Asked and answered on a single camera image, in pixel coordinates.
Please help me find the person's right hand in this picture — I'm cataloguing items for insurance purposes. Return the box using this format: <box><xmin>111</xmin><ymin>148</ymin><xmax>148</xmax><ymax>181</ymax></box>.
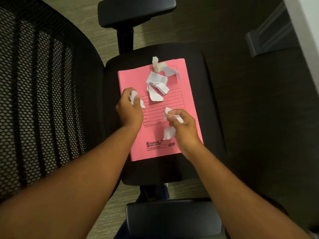
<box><xmin>166</xmin><ymin>109</ymin><xmax>203</xmax><ymax>159</ymax></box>

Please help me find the person's left hand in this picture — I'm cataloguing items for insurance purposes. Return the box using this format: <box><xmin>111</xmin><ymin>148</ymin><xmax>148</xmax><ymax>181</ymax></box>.
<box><xmin>115</xmin><ymin>87</ymin><xmax>144</xmax><ymax>130</ymax></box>

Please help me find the torn white paper scrap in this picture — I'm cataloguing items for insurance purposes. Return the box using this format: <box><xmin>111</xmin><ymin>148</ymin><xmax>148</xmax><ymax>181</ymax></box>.
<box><xmin>163</xmin><ymin>107</ymin><xmax>184</xmax><ymax>124</ymax></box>

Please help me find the person's left forearm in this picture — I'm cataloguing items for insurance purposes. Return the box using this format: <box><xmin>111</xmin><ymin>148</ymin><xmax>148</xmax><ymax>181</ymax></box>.
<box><xmin>0</xmin><ymin>124</ymin><xmax>143</xmax><ymax>239</ymax></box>

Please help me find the person's right forearm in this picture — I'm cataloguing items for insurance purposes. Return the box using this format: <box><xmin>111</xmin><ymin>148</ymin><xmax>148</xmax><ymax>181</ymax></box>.
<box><xmin>183</xmin><ymin>144</ymin><xmax>312</xmax><ymax>239</ymax></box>

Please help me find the small white paper scrap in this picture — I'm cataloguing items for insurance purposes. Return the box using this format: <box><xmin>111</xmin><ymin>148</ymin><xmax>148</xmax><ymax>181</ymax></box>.
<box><xmin>163</xmin><ymin>126</ymin><xmax>177</xmax><ymax>140</ymax></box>

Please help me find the pointed white paper scrap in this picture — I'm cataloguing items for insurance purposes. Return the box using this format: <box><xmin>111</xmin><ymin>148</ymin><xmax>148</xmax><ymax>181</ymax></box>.
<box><xmin>147</xmin><ymin>84</ymin><xmax>164</xmax><ymax>102</ymax></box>

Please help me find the pink paper file folder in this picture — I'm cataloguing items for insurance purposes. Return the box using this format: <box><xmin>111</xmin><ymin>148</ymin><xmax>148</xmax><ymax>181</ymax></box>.
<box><xmin>117</xmin><ymin>58</ymin><xmax>204</xmax><ymax>162</ymax></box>

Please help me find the large folded white paper scrap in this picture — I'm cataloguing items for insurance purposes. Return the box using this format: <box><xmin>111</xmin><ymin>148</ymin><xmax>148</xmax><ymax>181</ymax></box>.
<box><xmin>146</xmin><ymin>71</ymin><xmax>170</xmax><ymax>95</ymax></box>

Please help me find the black chair seat cushion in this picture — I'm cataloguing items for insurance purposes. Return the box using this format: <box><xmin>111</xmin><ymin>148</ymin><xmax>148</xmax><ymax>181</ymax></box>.
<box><xmin>103</xmin><ymin>43</ymin><xmax>228</xmax><ymax>186</ymax></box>

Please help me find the cream folded paper strip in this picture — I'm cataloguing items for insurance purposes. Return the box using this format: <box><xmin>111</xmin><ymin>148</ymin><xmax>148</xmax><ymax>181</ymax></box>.
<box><xmin>152</xmin><ymin>56</ymin><xmax>168</xmax><ymax>73</ymax></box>

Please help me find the curled white paper scrap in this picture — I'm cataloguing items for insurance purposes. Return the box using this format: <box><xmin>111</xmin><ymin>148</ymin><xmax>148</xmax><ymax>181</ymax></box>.
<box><xmin>163</xmin><ymin>66</ymin><xmax>181</xmax><ymax>80</ymax></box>

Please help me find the black chair armrest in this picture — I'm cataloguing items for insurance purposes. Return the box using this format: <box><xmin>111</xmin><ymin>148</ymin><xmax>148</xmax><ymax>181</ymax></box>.
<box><xmin>97</xmin><ymin>0</ymin><xmax>177</xmax><ymax>54</ymax></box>
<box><xmin>125</xmin><ymin>199</ymin><xmax>225</xmax><ymax>239</ymax></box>

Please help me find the black mesh chair backrest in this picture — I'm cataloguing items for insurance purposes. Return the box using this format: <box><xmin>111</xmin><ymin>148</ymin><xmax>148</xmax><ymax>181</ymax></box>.
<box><xmin>0</xmin><ymin>0</ymin><xmax>106</xmax><ymax>204</ymax></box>

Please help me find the grey metal furniture base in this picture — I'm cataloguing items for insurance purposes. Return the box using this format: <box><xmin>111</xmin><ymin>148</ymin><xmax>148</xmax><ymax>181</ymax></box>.
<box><xmin>245</xmin><ymin>1</ymin><xmax>299</xmax><ymax>57</ymax></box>

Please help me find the white furniture panel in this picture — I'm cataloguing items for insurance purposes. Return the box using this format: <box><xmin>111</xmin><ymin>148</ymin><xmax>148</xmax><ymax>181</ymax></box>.
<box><xmin>283</xmin><ymin>0</ymin><xmax>319</xmax><ymax>90</ymax></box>

